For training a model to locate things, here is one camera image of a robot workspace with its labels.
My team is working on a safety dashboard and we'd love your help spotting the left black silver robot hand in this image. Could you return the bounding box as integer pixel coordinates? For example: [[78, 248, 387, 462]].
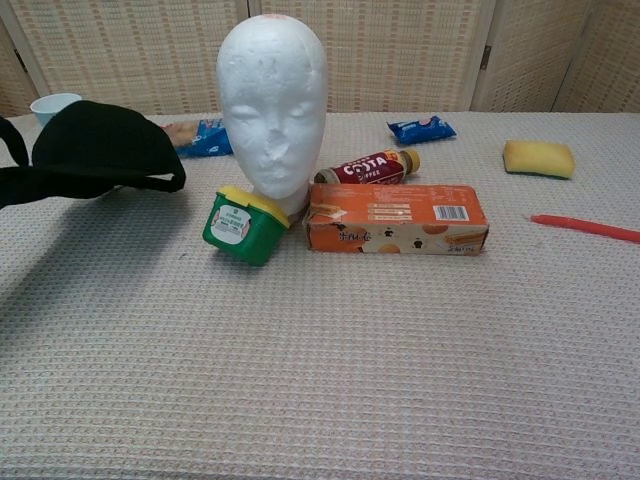
[[0, 116, 30, 168]]

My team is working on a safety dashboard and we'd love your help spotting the black baseball cap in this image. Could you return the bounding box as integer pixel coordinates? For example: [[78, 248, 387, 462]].
[[0, 99, 187, 211]]

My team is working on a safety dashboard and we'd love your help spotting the white foam mannequin head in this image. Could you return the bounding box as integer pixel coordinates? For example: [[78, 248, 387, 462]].
[[216, 14, 328, 215]]

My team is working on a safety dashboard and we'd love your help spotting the white plastic measuring cup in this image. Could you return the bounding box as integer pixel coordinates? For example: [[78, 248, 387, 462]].
[[29, 93, 84, 129]]

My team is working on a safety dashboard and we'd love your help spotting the red blue biscuit bag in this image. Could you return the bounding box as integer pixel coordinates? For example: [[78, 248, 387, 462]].
[[162, 118, 234, 159]]

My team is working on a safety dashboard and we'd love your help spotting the green tub yellow lid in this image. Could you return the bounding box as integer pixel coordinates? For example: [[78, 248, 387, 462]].
[[201, 185, 292, 267]]

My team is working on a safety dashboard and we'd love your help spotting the Costa coffee bottle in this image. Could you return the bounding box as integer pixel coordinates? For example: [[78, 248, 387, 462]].
[[313, 147, 422, 187]]

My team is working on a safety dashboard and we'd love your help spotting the beige woven tablecloth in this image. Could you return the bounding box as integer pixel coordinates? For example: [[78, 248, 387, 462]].
[[0, 110, 640, 480]]

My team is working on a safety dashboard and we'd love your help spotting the orange biscuit box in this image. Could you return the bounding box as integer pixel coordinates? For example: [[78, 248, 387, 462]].
[[303, 183, 491, 258]]

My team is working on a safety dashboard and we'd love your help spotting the beige folding screen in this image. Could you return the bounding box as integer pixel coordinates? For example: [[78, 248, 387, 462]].
[[0, 0, 640, 119]]

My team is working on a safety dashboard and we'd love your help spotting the blue cookie packet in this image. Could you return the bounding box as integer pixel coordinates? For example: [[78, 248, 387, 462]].
[[387, 115, 458, 147]]

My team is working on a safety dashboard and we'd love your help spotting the yellow sponge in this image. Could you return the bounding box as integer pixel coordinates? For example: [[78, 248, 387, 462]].
[[502, 139, 576, 180]]

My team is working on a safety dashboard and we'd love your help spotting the red pen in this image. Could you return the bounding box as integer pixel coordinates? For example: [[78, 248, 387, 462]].
[[528, 213, 640, 245]]

